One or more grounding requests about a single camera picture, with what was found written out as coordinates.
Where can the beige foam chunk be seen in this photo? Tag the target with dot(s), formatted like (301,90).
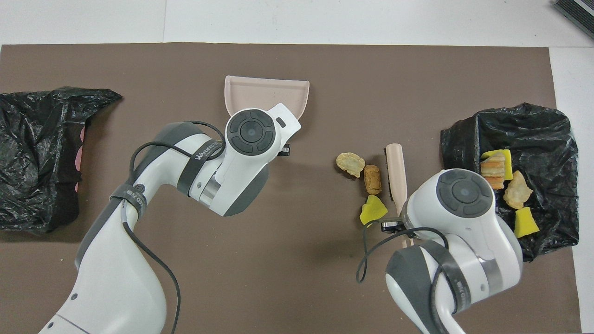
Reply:
(517,192)
(350,163)

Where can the black trash bag bin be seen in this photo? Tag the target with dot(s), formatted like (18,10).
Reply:
(547,139)

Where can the small yellow sponge wedge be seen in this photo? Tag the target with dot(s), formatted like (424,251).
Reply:
(526,225)

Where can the striped orange croissant toy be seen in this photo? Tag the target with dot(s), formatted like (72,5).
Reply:
(493,167)

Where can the beige plastic dustpan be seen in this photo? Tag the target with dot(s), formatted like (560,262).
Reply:
(260,93)

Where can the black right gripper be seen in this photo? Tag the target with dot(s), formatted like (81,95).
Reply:
(390,225)

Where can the dark grey ribbed object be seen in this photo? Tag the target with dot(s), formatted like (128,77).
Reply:
(577,14)

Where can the notched yellow sponge piece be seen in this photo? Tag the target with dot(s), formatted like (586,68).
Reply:
(508,162)

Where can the brown bread loaf toy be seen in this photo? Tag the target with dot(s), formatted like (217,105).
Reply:
(372,180)

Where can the black bag on pink bin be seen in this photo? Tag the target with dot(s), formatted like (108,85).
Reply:
(37,157)

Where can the beige hand brush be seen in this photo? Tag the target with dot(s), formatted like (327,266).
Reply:
(397,176)

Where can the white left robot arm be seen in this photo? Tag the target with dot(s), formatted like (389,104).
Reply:
(116,287)

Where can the yellow sponge chunk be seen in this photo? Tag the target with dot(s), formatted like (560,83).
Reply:
(372,211)

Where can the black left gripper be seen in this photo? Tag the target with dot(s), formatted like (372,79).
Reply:
(284,150)

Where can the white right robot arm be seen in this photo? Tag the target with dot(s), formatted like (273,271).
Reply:
(464,222)

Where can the brown table mat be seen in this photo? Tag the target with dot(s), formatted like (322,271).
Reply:
(297,278)

